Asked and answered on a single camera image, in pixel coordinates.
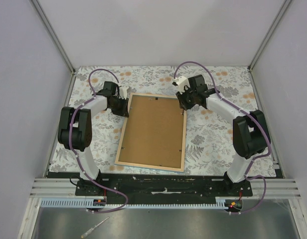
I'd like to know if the clear handled screwdriver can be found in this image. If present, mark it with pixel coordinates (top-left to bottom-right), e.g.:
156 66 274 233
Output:
81 217 110 239

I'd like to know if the aluminium corner post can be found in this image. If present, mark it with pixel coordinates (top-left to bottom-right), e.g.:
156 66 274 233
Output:
248 0 293 72
30 0 76 75

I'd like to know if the light blue cable duct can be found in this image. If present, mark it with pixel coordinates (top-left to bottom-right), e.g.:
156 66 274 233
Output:
40 198 229 210

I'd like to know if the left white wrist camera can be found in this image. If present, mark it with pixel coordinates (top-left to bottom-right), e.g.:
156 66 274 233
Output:
119 86 130 99

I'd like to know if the right aluminium corner post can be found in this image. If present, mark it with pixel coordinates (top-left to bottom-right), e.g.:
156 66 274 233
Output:
248 0 293 72

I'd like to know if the blue picture frame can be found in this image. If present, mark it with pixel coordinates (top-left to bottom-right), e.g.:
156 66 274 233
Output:
115 93 187 172

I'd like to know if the aluminium rail bar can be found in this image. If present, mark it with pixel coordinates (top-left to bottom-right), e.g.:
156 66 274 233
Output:
30 178 76 198

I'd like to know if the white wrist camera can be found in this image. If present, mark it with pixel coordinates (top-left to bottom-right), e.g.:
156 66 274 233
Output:
119 86 130 99
172 76 189 91

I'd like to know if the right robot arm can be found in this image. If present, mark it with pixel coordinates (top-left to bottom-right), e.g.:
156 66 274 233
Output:
172 75 271 196

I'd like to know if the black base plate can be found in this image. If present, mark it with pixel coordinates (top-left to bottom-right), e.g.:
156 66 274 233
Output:
48 172 253 205

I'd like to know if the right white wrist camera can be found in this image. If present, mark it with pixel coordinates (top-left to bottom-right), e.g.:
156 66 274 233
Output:
172 76 189 91

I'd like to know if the left aluminium corner post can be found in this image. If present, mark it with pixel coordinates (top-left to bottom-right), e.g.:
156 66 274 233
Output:
30 0 76 75

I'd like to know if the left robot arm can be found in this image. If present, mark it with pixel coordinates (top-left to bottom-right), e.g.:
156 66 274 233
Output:
57 81 130 196

